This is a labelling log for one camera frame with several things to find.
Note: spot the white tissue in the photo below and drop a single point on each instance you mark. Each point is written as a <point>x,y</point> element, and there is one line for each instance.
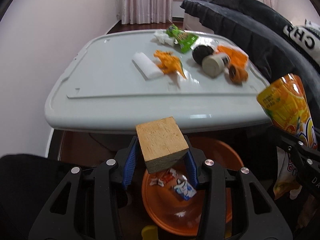
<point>160,36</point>

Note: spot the small white paper scrap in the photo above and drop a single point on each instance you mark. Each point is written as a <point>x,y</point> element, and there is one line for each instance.
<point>180,214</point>

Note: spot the green snack bag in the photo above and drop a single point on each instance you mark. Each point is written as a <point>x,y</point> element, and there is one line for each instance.
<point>183,40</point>

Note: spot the orange toy dinosaur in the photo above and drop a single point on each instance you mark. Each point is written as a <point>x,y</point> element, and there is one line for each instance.
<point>170,63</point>

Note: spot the black round jar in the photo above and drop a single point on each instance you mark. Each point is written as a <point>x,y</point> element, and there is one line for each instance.
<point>200,53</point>

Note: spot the white knit cloth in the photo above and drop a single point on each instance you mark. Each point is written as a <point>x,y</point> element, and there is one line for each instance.
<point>312,28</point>

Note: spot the orange plastic basin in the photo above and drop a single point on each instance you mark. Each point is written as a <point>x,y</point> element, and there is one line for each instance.
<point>165,205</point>

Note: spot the blue white small carton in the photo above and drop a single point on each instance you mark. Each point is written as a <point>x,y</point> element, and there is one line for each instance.
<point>183,191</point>

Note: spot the wooden block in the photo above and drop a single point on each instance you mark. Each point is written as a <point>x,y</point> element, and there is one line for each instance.
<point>160,140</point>

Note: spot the white plastic bottle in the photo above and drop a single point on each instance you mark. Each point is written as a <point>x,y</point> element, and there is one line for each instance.
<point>212,66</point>

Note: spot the white foam block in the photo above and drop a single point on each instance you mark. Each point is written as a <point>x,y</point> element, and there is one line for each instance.
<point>146,66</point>

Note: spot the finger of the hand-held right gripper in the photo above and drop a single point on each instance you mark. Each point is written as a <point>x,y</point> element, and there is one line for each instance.
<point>300,143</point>

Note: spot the large yellow orange snack bag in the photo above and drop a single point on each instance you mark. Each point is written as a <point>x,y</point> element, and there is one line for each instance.
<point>285,105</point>

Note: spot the red white candy wrapper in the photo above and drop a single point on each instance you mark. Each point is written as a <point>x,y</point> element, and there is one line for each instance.
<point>167,178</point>

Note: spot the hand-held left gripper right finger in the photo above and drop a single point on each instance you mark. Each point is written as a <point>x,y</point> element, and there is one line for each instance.
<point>191,170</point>

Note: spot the black jacket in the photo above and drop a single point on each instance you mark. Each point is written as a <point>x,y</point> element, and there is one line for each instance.
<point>250,30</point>

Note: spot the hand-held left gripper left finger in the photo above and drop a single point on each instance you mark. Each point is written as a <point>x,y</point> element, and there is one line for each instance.
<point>130,166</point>

